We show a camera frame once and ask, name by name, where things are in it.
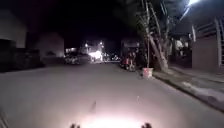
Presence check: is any vehicle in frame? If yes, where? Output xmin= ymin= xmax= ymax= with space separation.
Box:
xmin=119 ymin=37 xmax=141 ymax=72

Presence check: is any pale bucket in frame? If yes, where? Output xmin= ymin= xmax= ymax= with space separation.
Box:
xmin=142 ymin=67 xmax=154 ymax=79

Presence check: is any parked car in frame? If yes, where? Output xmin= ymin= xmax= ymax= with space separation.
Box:
xmin=64 ymin=53 xmax=92 ymax=66

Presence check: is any grey concrete road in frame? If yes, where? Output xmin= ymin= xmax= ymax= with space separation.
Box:
xmin=0 ymin=61 xmax=224 ymax=128

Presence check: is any bare leaning tree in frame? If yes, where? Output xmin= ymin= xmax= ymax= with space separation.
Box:
xmin=134 ymin=0 xmax=181 ymax=73

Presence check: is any pale building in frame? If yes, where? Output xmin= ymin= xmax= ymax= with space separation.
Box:
xmin=35 ymin=32 xmax=66 ymax=59
xmin=0 ymin=9 xmax=28 ymax=50

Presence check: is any robot's own part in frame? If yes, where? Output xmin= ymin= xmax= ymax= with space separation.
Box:
xmin=140 ymin=122 xmax=153 ymax=128
xmin=69 ymin=123 xmax=81 ymax=128

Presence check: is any raised concrete sidewalk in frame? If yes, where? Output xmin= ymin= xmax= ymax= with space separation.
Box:
xmin=152 ymin=65 xmax=224 ymax=113

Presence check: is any dark fence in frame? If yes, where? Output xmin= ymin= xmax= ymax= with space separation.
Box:
xmin=0 ymin=39 xmax=46 ymax=73

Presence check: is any street lamp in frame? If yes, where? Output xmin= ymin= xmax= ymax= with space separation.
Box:
xmin=179 ymin=0 xmax=201 ymax=22

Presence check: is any wall with gate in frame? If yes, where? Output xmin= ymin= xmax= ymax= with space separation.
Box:
xmin=190 ymin=17 xmax=224 ymax=72

